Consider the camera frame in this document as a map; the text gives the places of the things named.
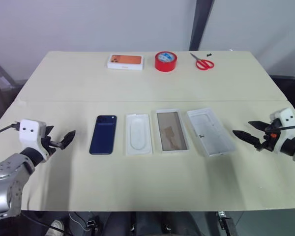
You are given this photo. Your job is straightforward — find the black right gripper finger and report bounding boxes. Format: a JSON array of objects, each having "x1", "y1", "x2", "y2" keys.
[
  {"x1": 247, "y1": 120, "x2": 270, "y2": 131},
  {"x1": 232, "y1": 130, "x2": 263, "y2": 148}
]

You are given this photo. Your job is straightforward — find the white phone box orange print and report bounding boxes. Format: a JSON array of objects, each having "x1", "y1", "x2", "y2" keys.
[{"x1": 107, "y1": 54, "x2": 145, "y2": 72}]

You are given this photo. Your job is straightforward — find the red handled scissors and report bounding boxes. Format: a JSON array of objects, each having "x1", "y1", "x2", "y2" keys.
[{"x1": 189, "y1": 53, "x2": 215, "y2": 71}]

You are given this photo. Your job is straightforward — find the dark blue smartphone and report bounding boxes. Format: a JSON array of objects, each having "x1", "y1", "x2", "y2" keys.
[{"x1": 89, "y1": 115, "x2": 118, "y2": 155}]

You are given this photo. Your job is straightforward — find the red adhesive tape roll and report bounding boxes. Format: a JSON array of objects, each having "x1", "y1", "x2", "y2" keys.
[{"x1": 154, "y1": 51, "x2": 178, "y2": 72}]

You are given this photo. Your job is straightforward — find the white moulded insert tray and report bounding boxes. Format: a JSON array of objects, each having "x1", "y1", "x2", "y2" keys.
[{"x1": 124, "y1": 113, "x2": 154, "y2": 156}]

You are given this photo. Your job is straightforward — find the white shoe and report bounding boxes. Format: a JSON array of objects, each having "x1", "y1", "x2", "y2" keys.
[{"x1": 50, "y1": 219, "x2": 65, "y2": 236}]

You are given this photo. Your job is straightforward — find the dark furniture beside table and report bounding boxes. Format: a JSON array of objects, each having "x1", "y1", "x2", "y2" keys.
[{"x1": 270, "y1": 61, "x2": 295, "y2": 118}]

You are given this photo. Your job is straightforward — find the white box base brown inside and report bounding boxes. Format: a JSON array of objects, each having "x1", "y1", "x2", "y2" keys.
[{"x1": 154, "y1": 108, "x2": 190, "y2": 153}]

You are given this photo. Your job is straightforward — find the dark upright pole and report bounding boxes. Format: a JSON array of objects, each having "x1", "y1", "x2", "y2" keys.
[{"x1": 188, "y1": 0, "x2": 210, "y2": 51}]

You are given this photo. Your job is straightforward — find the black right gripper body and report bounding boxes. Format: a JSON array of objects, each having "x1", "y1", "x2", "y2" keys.
[{"x1": 255, "y1": 118, "x2": 281, "y2": 151}]

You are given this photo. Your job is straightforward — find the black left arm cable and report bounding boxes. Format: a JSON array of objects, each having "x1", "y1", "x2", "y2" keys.
[{"x1": 0, "y1": 120, "x2": 22, "y2": 138}]

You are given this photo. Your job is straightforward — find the white empty box lid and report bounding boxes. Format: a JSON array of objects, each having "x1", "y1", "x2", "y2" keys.
[{"x1": 186, "y1": 106, "x2": 236, "y2": 158}]

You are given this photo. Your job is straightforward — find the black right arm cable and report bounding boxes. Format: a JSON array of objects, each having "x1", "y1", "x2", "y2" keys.
[{"x1": 267, "y1": 123, "x2": 295, "y2": 133}]

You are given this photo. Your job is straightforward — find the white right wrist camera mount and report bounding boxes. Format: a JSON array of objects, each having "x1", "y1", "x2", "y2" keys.
[{"x1": 270, "y1": 108, "x2": 295, "y2": 154}]

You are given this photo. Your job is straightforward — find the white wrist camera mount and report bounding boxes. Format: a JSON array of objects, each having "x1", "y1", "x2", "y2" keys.
[
  {"x1": 270, "y1": 108, "x2": 295, "y2": 154},
  {"x1": 19, "y1": 119, "x2": 50, "y2": 162}
]

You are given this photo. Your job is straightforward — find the dark chair with grey frame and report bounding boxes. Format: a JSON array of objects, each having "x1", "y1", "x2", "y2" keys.
[{"x1": 0, "y1": 55, "x2": 28, "y2": 133}]

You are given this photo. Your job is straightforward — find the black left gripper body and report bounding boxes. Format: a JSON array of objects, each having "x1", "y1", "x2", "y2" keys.
[{"x1": 40, "y1": 133, "x2": 63, "y2": 156}]

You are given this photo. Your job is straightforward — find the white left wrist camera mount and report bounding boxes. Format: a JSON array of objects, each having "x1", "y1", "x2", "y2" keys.
[{"x1": 19, "y1": 119, "x2": 50, "y2": 162}]

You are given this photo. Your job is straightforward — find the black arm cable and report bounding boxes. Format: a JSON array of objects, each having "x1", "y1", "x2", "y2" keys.
[
  {"x1": 267, "y1": 123, "x2": 295, "y2": 133},
  {"x1": 0, "y1": 120, "x2": 22, "y2": 138}
]

